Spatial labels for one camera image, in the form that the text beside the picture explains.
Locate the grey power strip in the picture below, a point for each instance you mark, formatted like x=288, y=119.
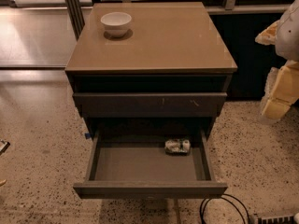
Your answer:
x=254, y=219

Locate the metal object at left edge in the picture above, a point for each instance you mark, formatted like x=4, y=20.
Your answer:
x=3, y=146

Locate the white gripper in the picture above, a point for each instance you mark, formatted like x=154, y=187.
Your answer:
x=289, y=36

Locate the crushed 7up can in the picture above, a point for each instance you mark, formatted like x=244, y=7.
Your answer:
x=177, y=146

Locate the brown drawer cabinet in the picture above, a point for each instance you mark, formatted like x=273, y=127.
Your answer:
x=172, y=63

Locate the white ceramic bowl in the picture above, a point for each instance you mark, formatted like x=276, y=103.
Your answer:
x=116, y=24

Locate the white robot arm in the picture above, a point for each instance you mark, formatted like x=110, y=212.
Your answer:
x=287, y=43

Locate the blue tape piece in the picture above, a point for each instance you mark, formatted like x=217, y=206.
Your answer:
x=87, y=135

